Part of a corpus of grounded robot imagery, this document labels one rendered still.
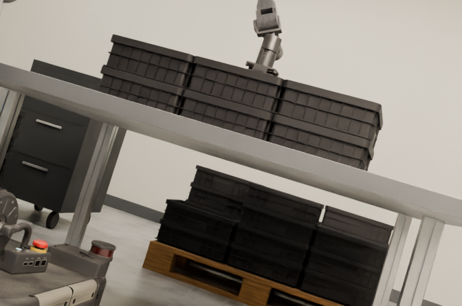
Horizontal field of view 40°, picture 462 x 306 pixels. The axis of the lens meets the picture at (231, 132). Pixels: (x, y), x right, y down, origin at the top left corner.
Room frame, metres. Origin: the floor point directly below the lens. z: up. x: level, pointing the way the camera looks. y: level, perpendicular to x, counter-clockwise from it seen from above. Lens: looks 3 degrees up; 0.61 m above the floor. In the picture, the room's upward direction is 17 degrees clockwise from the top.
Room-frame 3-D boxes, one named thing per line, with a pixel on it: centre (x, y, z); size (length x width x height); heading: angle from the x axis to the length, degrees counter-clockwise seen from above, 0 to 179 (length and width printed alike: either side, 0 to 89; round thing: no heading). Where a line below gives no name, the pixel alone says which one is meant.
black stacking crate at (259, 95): (2.12, -0.01, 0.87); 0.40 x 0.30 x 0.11; 164
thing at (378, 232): (3.73, -0.87, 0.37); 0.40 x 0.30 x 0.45; 78
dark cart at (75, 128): (3.89, 0.94, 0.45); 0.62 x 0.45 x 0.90; 168
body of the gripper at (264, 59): (2.01, -0.04, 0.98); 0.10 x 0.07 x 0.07; 74
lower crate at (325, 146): (2.04, -0.30, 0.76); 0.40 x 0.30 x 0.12; 164
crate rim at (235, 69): (2.12, -0.01, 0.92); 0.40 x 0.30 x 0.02; 164
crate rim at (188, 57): (2.21, 0.28, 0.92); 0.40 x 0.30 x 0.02; 164
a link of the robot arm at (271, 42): (2.02, -0.04, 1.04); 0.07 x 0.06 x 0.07; 167
